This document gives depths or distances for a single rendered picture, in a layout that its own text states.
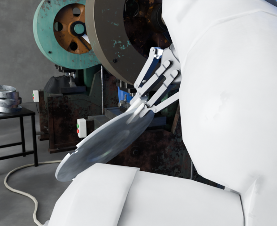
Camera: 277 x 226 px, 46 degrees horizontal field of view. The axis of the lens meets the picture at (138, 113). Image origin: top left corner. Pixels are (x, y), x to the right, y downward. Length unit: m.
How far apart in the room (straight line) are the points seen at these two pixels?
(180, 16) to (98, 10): 1.43
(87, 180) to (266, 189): 0.10
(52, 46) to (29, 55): 3.58
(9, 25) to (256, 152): 6.81
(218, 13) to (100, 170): 0.16
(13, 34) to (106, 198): 6.78
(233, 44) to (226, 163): 0.08
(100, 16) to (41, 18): 1.71
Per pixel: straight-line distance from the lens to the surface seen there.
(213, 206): 0.19
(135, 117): 0.73
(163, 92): 0.67
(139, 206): 0.19
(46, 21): 3.41
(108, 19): 1.75
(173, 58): 0.65
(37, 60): 6.99
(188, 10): 0.31
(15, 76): 6.97
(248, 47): 0.21
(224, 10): 0.28
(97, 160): 0.87
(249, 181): 0.20
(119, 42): 1.76
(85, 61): 3.51
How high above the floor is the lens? 1.19
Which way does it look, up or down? 12 degrees down
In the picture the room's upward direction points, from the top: straight up
